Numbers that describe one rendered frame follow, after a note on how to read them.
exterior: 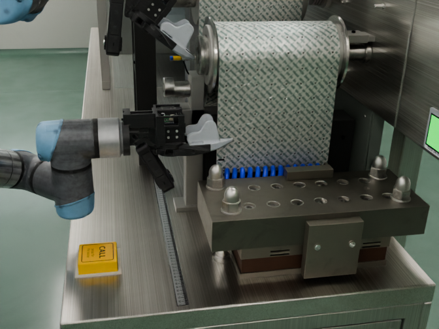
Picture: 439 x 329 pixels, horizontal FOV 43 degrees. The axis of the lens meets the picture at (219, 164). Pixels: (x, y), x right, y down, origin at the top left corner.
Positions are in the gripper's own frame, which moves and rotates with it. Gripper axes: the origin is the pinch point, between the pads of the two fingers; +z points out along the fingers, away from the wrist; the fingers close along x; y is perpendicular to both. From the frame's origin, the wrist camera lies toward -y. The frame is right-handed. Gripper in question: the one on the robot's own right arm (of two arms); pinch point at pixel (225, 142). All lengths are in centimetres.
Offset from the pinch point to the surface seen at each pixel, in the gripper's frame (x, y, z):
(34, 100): 380, -109, -88
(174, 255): -9.6, -19.0, -11.5
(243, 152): -0.3, -2.2, 3.6
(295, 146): -0.3, -1.6, 14.5
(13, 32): 556, -84, -127
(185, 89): 7.9, 8.7, -6.8
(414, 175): 13, -17, 51
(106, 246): -8.2, -16.6, -24.1
